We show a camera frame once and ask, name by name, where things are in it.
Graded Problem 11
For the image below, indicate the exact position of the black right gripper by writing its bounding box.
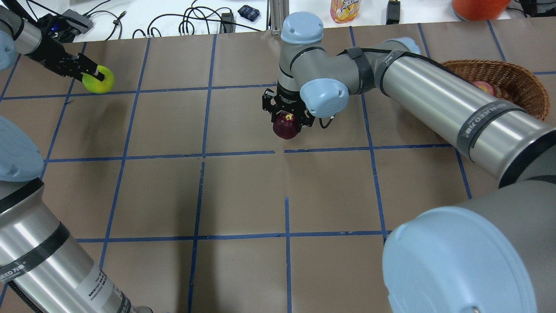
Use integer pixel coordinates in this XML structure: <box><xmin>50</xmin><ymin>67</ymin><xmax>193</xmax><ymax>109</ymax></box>
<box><xmin>262</xmin><ymin>87</ymin><xmax>315</xmax><ymax>129</ymax></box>

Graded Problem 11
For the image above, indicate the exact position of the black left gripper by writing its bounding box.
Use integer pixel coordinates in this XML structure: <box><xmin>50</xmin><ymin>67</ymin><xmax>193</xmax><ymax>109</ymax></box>
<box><xmin>28</xmin><ymin>37</ymin><xmax>106</xmax><ymax>82</ymax></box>

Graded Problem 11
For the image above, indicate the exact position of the green apple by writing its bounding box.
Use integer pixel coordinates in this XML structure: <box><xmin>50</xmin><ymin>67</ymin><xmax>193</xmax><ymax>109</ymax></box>
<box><xmin>82</xmin><ymin>65</ymin><xmax>115</xmax><ymax>94</ymax></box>

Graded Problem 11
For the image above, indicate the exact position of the dark red apple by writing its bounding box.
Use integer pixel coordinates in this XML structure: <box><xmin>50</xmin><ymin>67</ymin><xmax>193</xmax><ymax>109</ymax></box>
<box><xmin>272</xmin><ymin>112</ymin><xmax>300</xmax><ymax>140</ymax></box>

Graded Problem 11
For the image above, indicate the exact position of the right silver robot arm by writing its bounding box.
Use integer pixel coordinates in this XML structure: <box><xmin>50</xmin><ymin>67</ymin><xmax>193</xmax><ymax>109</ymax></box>
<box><xmin>263</xmin><ymin>12</ymin><xmax>556</xmax><ymax>313</ymax></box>

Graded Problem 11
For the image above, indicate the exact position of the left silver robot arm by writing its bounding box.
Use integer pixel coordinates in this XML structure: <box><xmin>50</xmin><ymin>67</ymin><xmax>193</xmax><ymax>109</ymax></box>
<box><xmin>0</xmin><ymin>0</ymin><xmax>152</xmax><ymax>313</ymax></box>

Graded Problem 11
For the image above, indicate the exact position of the woven wicker basket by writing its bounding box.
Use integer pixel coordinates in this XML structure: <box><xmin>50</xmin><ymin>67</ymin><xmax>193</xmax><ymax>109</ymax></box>
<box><xmin>442</xmin><ymin>59</ymin><xmax>551</xmax><ymax>121</ymax></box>

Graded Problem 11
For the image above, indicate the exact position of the dark blue small pouch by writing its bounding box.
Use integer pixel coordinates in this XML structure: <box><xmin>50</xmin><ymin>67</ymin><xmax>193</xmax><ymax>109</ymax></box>
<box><xmin>238</xmin><ymin>5</ymin><xmax>261</xmax><ymax>22</ymax></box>

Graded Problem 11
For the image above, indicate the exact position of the orange juice bottle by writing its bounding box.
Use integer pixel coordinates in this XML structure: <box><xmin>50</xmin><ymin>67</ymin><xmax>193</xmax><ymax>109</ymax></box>
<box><xmin>330</xmin><ymin>0</ymin><xmax>360</xmax><ymax>24</ymax></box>

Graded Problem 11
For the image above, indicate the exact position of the black power adapter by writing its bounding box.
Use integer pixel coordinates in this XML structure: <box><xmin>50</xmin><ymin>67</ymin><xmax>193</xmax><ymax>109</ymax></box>
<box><xmin>385</xmin><ymin>0</ymin><xmax>401</xmax><ymax>24</ymax></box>

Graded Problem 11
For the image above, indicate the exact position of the orange bucket with lid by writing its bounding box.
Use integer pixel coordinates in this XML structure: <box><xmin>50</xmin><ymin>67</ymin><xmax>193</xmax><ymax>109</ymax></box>
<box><xmin>451</xmin><ymin>0</ymin><xmax>510</xmax><ymax>20</ymax></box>

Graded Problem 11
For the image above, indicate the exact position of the aluminium frame post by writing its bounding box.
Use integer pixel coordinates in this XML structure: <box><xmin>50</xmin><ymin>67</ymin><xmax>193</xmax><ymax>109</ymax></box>
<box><xmin>267</xmin><ymin>0</ymin><xmax>290</xmax><ymax>36</ymax></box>

